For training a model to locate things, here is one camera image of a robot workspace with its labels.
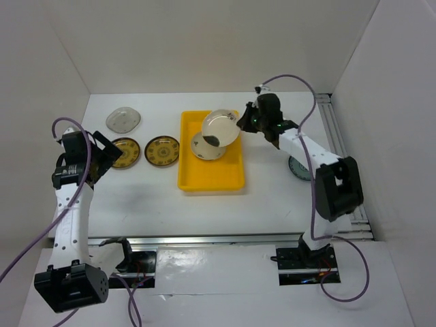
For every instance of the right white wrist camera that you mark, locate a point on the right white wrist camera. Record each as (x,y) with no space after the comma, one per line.
(261,90)

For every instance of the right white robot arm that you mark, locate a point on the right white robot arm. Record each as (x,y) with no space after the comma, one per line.
(336,189)

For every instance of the front aluminium rail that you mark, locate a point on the front aluminium rail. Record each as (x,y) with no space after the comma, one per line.
(192,241)

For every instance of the cream plate with calligraphy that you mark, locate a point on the cream plate with calligraphy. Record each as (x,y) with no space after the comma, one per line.
(203,150)

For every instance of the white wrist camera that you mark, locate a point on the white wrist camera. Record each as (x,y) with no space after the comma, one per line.
(70,130)
(261,90)

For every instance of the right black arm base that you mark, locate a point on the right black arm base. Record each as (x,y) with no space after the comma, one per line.
(293,270)

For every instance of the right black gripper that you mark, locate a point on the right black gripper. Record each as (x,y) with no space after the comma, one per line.
(245,124)

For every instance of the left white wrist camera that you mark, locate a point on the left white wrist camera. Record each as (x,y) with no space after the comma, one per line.
(70,130)

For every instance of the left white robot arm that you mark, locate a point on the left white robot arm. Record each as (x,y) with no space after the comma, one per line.
(74,278)

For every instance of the right side aluminium rail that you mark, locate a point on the right side aluminium rail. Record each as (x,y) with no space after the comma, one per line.
(361,228)

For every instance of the yellow plastic bin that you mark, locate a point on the yellow plastic bin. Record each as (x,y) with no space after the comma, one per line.
(198,175)

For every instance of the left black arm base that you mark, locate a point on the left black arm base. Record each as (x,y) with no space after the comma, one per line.
(140,272)

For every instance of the teal green plate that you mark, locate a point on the teal green plate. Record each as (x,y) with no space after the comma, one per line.
(298,170)

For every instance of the cream plate black flower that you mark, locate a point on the cream plate black flower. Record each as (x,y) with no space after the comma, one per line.
(219,127)

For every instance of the clear glass plate left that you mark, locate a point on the clear glass plate left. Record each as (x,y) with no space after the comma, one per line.
(123,120)

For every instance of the yellow brown patterned plate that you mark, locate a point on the yellow brown patterned plate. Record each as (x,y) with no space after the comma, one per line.
(162,151)
(130,153)

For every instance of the aluminium rail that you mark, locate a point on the aluminium rail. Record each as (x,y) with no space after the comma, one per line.
(361,228)
(192,241)

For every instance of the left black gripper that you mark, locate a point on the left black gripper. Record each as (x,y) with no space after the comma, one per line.
(110,154)

